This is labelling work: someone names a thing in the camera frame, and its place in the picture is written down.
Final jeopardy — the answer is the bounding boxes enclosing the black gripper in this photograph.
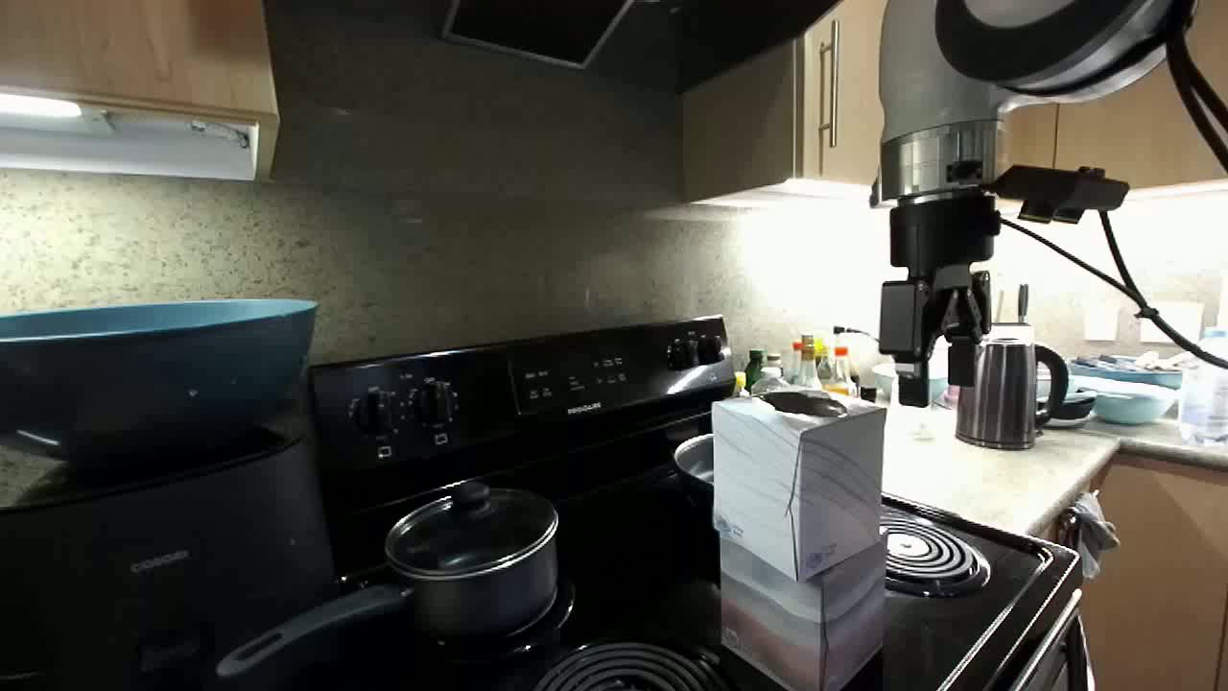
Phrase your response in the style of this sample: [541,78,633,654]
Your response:
[877,191,1006,406]

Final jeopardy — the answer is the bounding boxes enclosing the large coil burner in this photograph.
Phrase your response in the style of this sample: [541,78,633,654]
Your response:
[533,636,737,691]

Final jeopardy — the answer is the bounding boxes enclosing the black range hood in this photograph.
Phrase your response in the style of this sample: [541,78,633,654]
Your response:
[436,0,641,72]

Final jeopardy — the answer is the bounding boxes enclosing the large blue bowl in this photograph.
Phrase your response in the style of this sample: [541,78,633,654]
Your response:
[0,297,321,474]

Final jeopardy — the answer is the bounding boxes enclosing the clear water bottle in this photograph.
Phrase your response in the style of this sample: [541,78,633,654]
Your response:
[1174,328,1228,448]

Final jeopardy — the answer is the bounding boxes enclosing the small coil burner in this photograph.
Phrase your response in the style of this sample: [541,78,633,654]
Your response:
[877,511,999,598]

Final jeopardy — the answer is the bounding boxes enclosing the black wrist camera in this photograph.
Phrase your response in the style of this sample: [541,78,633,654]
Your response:
[991,167,1132,223]

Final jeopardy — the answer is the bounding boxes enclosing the black oven door handle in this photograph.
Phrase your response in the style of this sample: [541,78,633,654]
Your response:
[1009,597,1101,691]

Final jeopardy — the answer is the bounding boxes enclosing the grey dish towel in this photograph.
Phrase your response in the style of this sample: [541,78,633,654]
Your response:
[1068,493,1123,581]

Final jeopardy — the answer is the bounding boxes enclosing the wooden base cabinet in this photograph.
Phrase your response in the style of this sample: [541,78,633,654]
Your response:
[1078,448,1228,691]

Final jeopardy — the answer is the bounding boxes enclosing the steel pan with lid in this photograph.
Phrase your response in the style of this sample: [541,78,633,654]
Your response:
[668,429,721,497]

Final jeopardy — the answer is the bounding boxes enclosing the white wall outlet plate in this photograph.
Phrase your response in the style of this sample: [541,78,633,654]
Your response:
[1136,301,1205,346]
[1082,304,1123,346]

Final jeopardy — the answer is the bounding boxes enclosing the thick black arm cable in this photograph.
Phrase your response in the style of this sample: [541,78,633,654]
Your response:
[1163,0,1228,178]

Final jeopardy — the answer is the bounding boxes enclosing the white plastic container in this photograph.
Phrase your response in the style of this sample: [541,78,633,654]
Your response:
[862,359,903,406]

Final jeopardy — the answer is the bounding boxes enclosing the steel electric kettle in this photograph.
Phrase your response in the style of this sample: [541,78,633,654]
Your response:
[957,318,1073,453]

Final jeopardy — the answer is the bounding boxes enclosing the white under-cabinet light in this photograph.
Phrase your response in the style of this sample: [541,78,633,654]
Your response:
[0,87,266,183]

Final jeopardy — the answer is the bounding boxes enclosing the thin black camera cable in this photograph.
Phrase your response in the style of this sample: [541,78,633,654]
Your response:
[994,204,1228,375]

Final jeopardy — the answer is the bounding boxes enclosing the black electric stove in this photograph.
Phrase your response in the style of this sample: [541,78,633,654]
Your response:
[303,315,1090,691]

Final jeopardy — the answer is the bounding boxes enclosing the black kitchen appliance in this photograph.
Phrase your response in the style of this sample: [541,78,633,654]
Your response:
[0,428,343,691]

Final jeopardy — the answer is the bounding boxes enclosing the black saucepan with glass lid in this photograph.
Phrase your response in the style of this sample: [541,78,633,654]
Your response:
[212,476,569,687]

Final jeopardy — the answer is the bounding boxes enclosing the grey striped tissue box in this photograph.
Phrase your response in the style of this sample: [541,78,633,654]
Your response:
[711,389,889,585]

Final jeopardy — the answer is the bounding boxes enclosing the light blue small bowl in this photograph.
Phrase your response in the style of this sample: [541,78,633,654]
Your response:
[1085,382,1180,429]

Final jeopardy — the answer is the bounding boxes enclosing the wooden wall cabinet with handles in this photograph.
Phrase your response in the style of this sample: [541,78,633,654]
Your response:
[675,0,1228,209]

